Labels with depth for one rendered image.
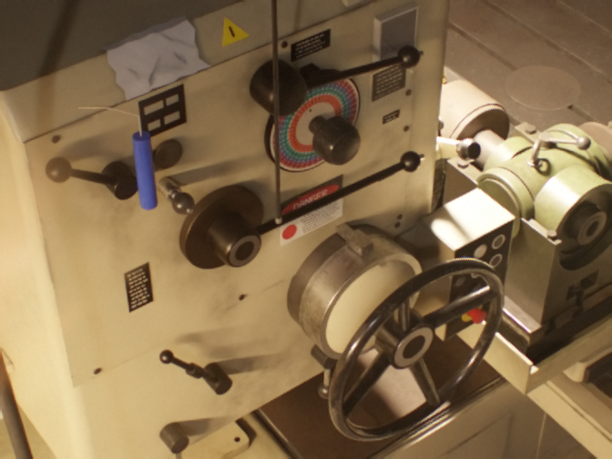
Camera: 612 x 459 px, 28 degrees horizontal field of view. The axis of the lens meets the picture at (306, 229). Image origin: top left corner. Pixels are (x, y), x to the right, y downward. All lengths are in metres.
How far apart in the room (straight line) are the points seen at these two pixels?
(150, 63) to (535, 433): 1.92
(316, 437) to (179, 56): 1.32
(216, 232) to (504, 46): 1.64
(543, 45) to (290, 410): 1.22
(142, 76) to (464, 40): 1.78
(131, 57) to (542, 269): 1.09
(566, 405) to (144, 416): 1.11
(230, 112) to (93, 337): 0.41
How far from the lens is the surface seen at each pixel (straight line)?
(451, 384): 2.19
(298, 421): 2.84
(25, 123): 1.62
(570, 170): 2.47
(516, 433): 3.22
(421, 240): 2.24
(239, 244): 1.83
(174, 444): 2.13
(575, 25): 3.45
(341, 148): 1.82
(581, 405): 2.82
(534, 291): 2.52
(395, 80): 1.97
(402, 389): 2.91
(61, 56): 1.68
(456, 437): 2.99
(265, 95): 1.73
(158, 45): 1.70
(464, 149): 2.15
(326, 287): 2.04
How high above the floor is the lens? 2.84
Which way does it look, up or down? 43 degrees down
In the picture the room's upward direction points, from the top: straight up
